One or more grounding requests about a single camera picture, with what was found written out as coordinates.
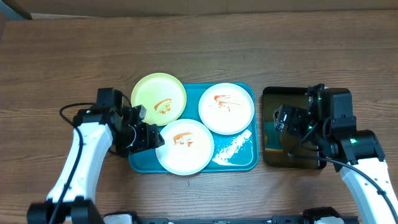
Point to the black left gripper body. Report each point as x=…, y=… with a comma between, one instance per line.
x=136, y=139

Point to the black water tray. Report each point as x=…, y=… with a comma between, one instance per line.
x=272, y=98

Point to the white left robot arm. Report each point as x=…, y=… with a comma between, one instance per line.
x=104, y=126

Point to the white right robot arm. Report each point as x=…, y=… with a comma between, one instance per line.
x=327, y=131

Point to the teal plastic tray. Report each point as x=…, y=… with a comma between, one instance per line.
x=238, y=152

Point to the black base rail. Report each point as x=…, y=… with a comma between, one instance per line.
x=319, y=215

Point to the white plate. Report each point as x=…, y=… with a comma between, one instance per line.
x=226, y=108
x=188, y=147

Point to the green orange sponge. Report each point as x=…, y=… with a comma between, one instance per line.
x=272, y=137

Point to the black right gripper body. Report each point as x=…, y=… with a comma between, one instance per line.
x=301, y=125

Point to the yellow plate with sauce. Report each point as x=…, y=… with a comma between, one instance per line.
x=162, y=95

